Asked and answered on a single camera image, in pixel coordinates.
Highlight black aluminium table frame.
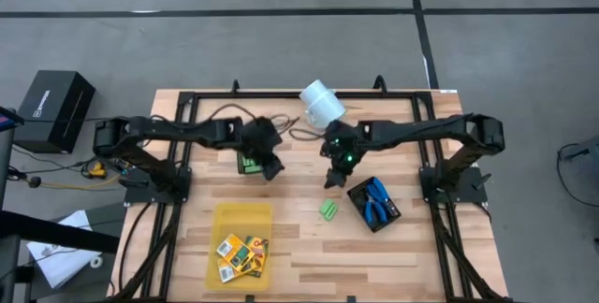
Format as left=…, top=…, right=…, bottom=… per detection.
left=108, top=74, right=516, bottom=303

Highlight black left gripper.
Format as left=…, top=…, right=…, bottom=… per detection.
left=241, top=116, right=286, bottom=182

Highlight yellow cable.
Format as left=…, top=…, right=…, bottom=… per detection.
left=39, top=171, right=124, bottom=191

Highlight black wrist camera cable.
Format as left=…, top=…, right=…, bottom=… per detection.
left=288, top=127, right=329, bottom=143
left=205, top=103, right=300, bottom=136

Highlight yellow translucent plastic bin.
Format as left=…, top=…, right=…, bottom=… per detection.
left=204, top=202, right=274, bottom=293

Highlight black stand beam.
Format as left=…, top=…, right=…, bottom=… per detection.
left=0, top=209, right=121, bottom=255

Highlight yellow green crayon box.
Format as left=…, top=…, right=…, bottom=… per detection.
left=215, top=233, right=256, bottom=271
left=243, top=235, right=270, bottom=279
left=216, top=258, right=244, bottom=284

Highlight black slotted plastic basket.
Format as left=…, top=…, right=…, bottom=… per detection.
left=346, top=175, right=402, bottom=235
left=236, top=151, right=266, bottom=176

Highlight black power cable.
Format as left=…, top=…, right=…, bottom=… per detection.
left=116, top=202, right=155, bottom=295

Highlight black left wrist camera cable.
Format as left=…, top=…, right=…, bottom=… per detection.
left=205, top=103, right=300, bottom=136

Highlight white paper sheet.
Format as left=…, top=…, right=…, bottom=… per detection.
left=25, top=209, right=102, bottom=290

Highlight blue-handled pliers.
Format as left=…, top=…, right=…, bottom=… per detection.
left=372, top=180, right=399, bottom=218
left=361, top=190, right=383, bottom=225

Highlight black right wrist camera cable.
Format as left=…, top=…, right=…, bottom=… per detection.
left=288, top=127, right=329, bottom=143

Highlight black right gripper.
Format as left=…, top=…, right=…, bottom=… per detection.
left=322, top=120, right=364, bottom=189

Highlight black cardboard box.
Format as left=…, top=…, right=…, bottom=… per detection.
left=12, top=69, right=97, bottom=154

